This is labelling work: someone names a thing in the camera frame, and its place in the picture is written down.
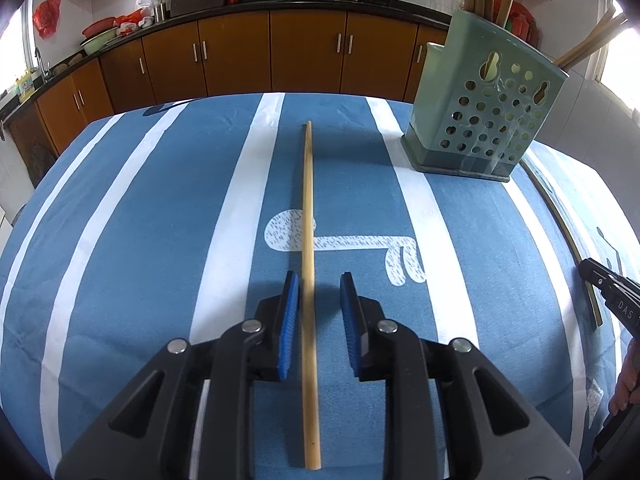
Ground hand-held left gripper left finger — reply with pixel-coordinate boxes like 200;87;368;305
55;271;300;480

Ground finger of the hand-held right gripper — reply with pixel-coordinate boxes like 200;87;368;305
580;257;640;336

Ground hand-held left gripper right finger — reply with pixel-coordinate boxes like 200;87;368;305
340;271;583;480

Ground green perforated utensil holder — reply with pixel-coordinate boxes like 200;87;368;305
401;10;571;183

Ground person's right hand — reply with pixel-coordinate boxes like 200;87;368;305
610;335;640;411

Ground blue white striped tablecloth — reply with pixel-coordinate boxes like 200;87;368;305
0;91;640;480

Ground window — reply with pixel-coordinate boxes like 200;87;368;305
597;5;640;123

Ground brown wooden base cabinets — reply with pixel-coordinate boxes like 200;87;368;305
5;9;451;186

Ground red gift boxes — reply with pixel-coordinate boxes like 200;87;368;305
492;0;539;44

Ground black kitchen countertop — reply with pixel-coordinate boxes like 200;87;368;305
0;0;453;121

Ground green plastic basin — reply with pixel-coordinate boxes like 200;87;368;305
81;30;122;56

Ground red plastic basin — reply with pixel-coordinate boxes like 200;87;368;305
82;17;117;39

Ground yellow dish soap bottle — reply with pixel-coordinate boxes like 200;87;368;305
15;69;36;102

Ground metal faucet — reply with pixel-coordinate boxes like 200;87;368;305
34;47;51;84

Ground red plastic bag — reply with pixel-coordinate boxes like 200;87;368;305
32;0;61;39

